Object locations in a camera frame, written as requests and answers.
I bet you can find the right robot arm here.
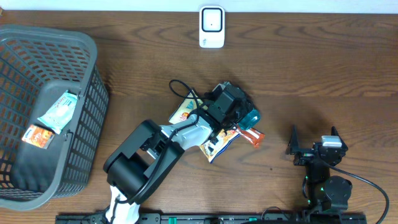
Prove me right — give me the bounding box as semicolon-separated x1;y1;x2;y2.
287;126;353;223

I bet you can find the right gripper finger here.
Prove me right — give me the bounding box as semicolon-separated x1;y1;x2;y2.
285;125;300;155
331;126;348;152

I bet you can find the red snack bar wrapper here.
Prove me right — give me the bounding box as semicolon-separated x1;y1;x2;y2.
236;126;265;148

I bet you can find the grey plastic shopping basket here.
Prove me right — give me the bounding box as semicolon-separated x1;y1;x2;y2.
1;25;109;211

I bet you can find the teal wet wipes pack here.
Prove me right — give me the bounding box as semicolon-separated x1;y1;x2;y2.
37;91;78;134

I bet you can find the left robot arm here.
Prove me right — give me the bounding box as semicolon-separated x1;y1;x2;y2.
103;82;261;223

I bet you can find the blue mouthwash bottle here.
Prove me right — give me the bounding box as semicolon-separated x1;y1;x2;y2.
238;109;261;130

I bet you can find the yellow snack bag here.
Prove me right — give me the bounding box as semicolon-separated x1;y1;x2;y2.
169;99;240;163

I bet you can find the white barcode scanner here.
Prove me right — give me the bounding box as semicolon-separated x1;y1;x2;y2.
199;6;225;49

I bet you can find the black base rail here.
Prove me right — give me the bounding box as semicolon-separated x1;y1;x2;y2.
55;213;367;224

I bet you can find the orange Kleenex tissue pack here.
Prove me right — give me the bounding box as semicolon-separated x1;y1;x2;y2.
21;124;55;149

